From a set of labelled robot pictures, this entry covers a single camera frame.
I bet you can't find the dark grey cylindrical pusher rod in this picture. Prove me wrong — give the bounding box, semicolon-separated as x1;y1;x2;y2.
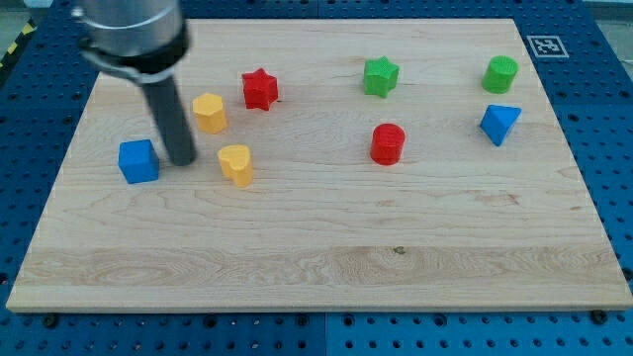
140;76;197;166

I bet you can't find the yellow hexagon block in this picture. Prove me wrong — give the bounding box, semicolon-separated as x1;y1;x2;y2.
192;93;227;134

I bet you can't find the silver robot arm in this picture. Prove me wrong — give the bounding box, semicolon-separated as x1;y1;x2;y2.
70;0;197;166

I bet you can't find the red star block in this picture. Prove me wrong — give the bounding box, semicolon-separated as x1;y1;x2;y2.
241;68;279;111

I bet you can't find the green star block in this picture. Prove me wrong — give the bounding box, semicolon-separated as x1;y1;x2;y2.
363;56;400;99

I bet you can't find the blue cube block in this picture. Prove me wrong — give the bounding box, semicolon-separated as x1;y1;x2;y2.
118;139;159;184

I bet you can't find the yellow heart block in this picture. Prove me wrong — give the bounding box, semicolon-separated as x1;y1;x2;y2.
218;144;253;188

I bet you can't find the light wooden board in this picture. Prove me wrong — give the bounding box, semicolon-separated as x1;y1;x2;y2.
7;19;632;313

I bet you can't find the red cylinder block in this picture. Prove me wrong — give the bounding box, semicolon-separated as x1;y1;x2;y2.
370;123;406;165

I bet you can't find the blue triangle block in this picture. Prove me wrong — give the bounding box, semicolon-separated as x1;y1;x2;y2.
480;105;522;146

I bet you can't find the green cylinder block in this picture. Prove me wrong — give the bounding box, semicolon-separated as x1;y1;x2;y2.
482;55;519;94

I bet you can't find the white fiducial marker tag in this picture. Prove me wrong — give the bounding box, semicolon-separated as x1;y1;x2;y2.
526;35;569;58

